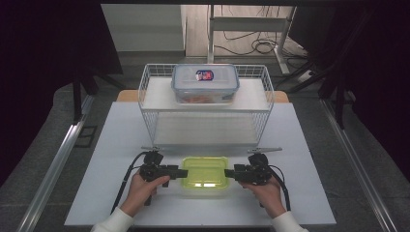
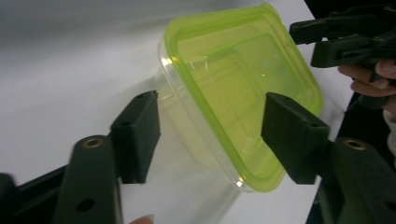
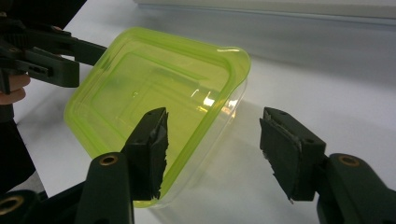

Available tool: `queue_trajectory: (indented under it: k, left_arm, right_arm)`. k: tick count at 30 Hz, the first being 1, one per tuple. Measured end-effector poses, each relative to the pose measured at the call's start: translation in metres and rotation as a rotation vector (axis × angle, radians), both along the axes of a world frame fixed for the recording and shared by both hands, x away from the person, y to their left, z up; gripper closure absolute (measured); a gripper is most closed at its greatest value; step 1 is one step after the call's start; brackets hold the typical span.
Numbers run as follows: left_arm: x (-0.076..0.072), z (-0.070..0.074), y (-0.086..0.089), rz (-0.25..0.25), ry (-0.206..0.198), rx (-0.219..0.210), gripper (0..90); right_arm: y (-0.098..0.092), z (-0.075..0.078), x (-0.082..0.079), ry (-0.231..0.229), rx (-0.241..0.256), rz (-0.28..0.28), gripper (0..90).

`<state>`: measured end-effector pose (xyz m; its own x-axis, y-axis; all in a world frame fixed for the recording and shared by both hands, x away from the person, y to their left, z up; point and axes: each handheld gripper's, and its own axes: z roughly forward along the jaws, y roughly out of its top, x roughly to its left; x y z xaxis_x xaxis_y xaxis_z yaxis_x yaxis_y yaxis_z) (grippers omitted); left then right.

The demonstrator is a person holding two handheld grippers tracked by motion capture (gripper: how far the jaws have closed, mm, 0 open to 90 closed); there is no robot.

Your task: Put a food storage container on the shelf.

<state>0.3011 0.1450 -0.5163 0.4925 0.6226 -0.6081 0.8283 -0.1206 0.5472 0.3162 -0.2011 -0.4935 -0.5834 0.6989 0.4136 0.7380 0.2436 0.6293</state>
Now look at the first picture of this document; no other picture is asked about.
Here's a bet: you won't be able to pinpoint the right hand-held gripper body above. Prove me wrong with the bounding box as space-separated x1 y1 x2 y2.
234 146 283 187

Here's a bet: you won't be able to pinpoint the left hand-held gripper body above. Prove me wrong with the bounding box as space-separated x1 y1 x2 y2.
138 146 180 189

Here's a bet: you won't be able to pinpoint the green translucent food container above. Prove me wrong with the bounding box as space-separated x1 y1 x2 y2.
180 156 230 190

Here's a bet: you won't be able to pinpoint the white wire shelf rack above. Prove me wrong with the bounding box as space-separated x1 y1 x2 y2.
137 63 276 148

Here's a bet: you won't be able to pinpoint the clear lidded food container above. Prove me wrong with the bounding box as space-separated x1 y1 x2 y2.
170 63 241 104

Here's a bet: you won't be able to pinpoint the person's left hand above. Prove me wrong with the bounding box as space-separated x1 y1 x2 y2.
119 172 171 218

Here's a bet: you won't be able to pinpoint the person's right hand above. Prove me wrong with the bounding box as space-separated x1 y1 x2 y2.
238 176 288 219

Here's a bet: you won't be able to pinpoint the wooden board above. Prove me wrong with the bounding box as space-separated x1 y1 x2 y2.
115 89 290 104

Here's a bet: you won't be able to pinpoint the black stand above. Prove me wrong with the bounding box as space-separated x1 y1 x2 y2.
277 57 356 130
72 69 126 126

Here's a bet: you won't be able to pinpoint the white power strip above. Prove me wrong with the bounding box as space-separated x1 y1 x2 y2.
298 69 315 83

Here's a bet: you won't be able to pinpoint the black curtain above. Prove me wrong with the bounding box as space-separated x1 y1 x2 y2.
289 0 410 182
0 0 124 188

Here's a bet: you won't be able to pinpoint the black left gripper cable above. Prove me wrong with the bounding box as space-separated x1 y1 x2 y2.
110 151 149 215

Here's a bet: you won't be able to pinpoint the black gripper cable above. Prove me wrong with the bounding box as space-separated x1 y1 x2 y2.
110 151 149 215
268 164 292 213

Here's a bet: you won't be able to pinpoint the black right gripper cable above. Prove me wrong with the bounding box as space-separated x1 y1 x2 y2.
268 164 292 213

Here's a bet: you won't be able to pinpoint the metal floor rail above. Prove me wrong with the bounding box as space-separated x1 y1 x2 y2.
17 95 95 232
320 98 398 232

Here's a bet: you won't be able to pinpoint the black floor cables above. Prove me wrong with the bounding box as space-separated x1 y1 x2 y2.
214 4 310 61

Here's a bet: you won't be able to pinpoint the white desk frame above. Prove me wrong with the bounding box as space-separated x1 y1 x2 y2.
207 4 298 75

